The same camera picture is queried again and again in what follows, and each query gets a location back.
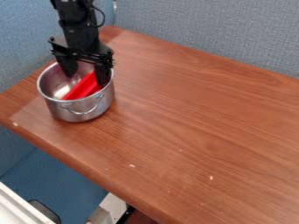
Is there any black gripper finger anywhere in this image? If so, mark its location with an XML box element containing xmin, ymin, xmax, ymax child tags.
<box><xmin>54</xmin><ymin>52</ymin><xmax>78</xmax><ymax>78</ymax></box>
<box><xmin>94</xmin><ymin>60</ymin><xmax>113</xmax><ymax>86</ymax></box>

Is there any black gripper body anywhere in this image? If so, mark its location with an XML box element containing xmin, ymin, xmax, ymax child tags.
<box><xmin>49</xmin><ymin>0</ymin><xmax>113</xmax><ymax>64</ymax></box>

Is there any red block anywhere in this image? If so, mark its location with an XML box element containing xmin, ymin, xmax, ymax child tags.
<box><xmin>61</xmin><ymin>72</ymin><xmax>102</xmax><ymax>101</ymax></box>

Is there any metal pot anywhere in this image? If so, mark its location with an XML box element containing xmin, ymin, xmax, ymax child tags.
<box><xmin>36</xmin><ymin>62</ymin><xmax>114</xmax><ymax>123</ymax></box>

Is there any white furniture edge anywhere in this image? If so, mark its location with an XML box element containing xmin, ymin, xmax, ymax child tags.
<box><xmin>0</xmin><ymin>182</ymin><xmax>54</xmax><ymax>224</ymax></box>

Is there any black cable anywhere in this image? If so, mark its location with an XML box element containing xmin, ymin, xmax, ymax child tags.
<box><xmin>88</xmin><ymin>3</ymin><xmax>108</xmax><ymax>29</ymax></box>

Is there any white table leg bracket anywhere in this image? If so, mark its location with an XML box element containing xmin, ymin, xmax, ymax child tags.
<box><xmin>85</xmin><ymin>193</ymin><xmax>128</xmax><ymax>224</ymax></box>

